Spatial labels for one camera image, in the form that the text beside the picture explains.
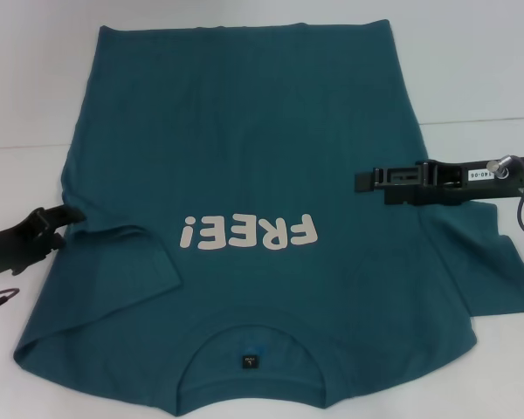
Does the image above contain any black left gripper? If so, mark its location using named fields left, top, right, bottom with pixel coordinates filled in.
left=0, top=203, right=87, bottom=278

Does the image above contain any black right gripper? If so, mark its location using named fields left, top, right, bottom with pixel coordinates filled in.
left=354, top=156, right=524, bottom=206

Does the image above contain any teal blue printed t-shirt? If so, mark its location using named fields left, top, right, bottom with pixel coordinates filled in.
left=11, top=17, right=524, bottom=419

